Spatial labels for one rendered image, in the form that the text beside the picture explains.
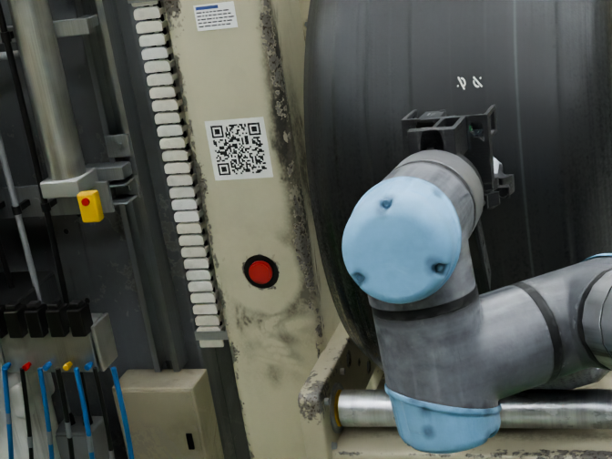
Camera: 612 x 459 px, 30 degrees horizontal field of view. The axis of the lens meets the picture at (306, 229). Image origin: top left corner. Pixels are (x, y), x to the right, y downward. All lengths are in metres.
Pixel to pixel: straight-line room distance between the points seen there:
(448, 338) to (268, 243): 0.66
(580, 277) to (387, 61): 0.37
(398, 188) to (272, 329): 0.72
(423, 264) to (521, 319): 0.11
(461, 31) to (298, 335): 0.50
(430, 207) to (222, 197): 0.69
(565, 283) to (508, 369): 0.08
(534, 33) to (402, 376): 0.42
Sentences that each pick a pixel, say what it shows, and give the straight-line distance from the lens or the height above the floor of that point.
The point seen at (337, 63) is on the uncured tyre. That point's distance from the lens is 1.13.
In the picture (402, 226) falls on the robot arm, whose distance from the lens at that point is 0.73.
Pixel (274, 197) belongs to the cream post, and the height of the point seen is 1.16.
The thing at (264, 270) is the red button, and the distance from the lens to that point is 1.41.
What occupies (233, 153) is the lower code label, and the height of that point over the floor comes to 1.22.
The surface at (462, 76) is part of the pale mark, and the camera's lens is 1.09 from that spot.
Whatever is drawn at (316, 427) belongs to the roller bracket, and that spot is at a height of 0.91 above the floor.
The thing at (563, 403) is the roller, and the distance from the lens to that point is 1.34.
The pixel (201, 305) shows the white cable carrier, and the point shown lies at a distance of 1.48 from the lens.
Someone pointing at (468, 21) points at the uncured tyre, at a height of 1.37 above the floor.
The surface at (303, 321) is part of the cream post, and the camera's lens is 1.43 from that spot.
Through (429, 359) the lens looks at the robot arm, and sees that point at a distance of 0.78.
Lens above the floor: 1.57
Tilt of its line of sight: 19 degrees down
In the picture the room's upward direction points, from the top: 9 degrees counter-clockwise
